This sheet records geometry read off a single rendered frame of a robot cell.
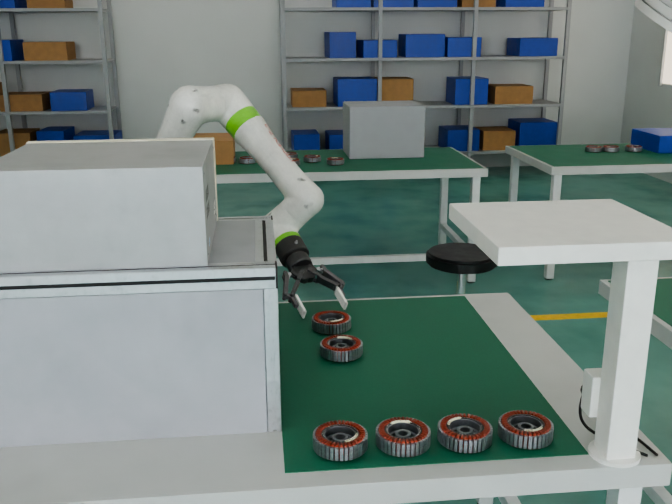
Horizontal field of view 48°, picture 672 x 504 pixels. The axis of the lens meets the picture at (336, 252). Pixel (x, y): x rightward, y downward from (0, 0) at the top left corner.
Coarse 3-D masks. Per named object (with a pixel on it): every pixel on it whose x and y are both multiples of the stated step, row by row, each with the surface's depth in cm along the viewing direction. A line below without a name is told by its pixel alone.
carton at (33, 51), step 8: (24, 48) 750; (32, 48) 751; (40, 48) 752; (48, 48) 752; (56, 48) 753; (64, 48) 754; (72, 48) 780; (24, 56) 752; (32, 56) 753; (40, 56) 754; (48, 56) 754; (56, 56) 755; (64, 56) 756; (72, 56) 779
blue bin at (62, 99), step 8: (56, 96) 764; (64, 96) 765; (72, 96) 766; (80, 96) 767; (88, 96) 780; (56, 104) 766; (64, 104) 767; (72, 104) 768; (80, 104) 769; (88, 104) 778
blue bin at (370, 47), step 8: (360, 40) 796; (368, 40) 780; (376, 40) 781; (384, 40) 782; (392, 40) 783; (360, 48) 798; (368, 48) 782; (376, 48) 783; (384, 48) 784; (392, 48) 786; (360, 56) 800; (368, 56) 784; (376, 56) 785; (384, 56) 787; (392, 56) 788
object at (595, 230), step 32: (480, 224) 146; (512, 224) 146; (544, 224) 146; (576, 224) 146; (608, 224) 146; (640, 224) 146; (512, 256) 132; (544, 256) 132; (576, 256) 133; (608, 256) 133; (640, 256) 134; (640, 288) 138; (608, 320) 145; (640, 320) 140; (608, 352) 145; (640, 352) 142; (608, 384) 146; (640, 384) 144; (608, 416) 146; (608, 448) 147
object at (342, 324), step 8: (320, 312) 217; (328, 312) 218; (336, 312) 217; (344, 312) 217; (312, 320) 213; (320, 320) 211; (328, 320) 215; (336, 320) 211; (344, 320) 211; (312, 328) 213; (320, 328) 210; (328, 328) 209; (336, 328) 210; (344, 328) 210
